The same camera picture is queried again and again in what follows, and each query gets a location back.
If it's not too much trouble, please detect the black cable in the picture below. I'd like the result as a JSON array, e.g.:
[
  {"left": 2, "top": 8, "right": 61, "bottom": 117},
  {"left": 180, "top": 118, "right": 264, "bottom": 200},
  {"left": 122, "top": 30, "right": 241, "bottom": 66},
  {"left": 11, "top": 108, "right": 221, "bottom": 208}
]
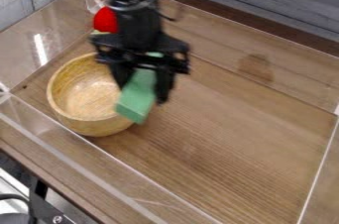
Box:
[{"left": 0, "top": 193, "right": 37, "bottom": 224}]

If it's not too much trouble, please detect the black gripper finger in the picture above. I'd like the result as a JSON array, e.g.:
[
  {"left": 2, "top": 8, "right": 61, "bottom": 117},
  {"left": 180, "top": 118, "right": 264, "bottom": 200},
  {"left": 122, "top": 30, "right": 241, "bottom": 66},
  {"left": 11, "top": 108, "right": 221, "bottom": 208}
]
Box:
[
  {"left": 154, "top": 66, "right": 174, "bottom": 104},
  {"left": 108, "top": 63, "right": 134, "bottom": 88}
]

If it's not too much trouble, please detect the black table leg bracket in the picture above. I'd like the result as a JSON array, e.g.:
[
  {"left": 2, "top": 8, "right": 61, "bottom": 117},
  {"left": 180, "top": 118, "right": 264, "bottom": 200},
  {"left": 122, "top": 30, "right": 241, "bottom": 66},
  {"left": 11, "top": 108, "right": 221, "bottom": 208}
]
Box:
[{"left": 29, "top": 178, "right": 77, "bottom": 224}]

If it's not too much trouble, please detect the light wooden bowl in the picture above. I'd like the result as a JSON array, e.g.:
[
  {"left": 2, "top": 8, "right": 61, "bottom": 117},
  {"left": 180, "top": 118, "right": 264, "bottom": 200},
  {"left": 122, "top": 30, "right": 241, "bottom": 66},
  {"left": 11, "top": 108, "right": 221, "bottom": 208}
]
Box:
[{"left": 46, "top": 53, "right": 132, "bottom": 137}]

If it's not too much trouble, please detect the clear acrylic enclosure wall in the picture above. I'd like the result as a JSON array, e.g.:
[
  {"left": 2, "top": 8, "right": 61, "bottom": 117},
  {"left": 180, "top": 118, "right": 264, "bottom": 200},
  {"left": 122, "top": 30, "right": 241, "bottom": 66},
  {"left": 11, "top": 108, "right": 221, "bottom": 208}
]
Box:
[{"left": 0, "top": 0, "right": 339, "bottom": 224}]

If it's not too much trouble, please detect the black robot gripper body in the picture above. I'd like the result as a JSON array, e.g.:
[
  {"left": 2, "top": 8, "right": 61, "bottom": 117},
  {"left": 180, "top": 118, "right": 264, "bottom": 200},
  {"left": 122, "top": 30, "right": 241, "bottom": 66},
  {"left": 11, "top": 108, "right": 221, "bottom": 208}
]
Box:
[{"left": 89, "top": 3, "right": 190, "bottom": 74}]

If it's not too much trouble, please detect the green rectangular block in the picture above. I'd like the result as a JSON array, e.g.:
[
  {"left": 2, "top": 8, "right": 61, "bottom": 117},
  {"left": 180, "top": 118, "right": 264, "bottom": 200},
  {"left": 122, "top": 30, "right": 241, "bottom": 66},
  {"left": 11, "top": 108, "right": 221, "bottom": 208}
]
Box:
[{"left": 113, "top": 52, "right": 166, "bottom": 126}]

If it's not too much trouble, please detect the red plush strawberry toy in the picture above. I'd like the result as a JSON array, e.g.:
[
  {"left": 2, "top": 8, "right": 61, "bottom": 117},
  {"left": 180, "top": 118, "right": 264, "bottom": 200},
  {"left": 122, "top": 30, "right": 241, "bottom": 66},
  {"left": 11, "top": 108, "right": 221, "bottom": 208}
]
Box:
[{"left": 92, "top": 7, "right": 117, "bottom": 34}]

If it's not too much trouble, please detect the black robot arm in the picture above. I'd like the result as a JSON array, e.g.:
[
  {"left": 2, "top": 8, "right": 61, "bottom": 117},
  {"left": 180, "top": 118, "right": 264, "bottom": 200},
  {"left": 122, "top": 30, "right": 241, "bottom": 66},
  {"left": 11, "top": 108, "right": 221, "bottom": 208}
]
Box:
[{"left": 89, "top": 0, "right": 189, "bottom": 104}]

